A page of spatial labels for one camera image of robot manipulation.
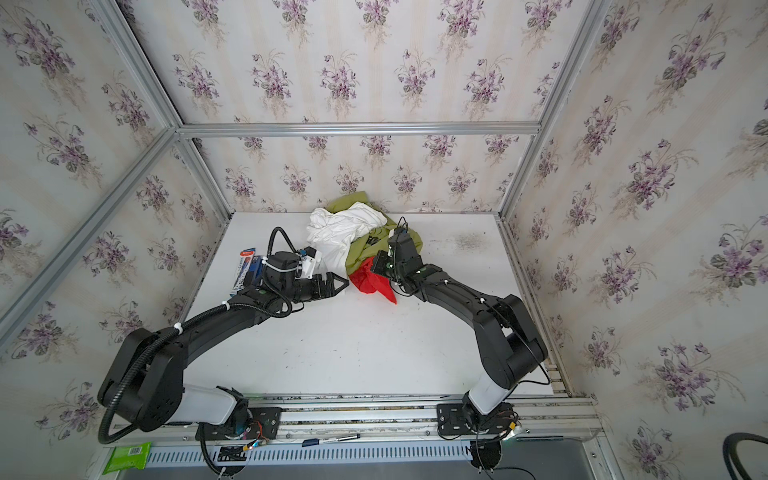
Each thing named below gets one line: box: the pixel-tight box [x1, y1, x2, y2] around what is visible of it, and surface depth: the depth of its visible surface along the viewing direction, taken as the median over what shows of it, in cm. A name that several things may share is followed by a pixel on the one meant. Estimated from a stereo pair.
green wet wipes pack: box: [102, 442, 152, 475], surface depth 69 cm
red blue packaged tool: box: [229, 247, 263, 297], surface depth 103 cm
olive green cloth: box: [326, 191, 423, 275], surface depth 101 cm
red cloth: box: [349, 257, 397, 304], surface depth 95 cm
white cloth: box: [307, 202, 387, 277], surface depth 103 cm
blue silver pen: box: [301, 433, 361, 447], surface depth 72 cm
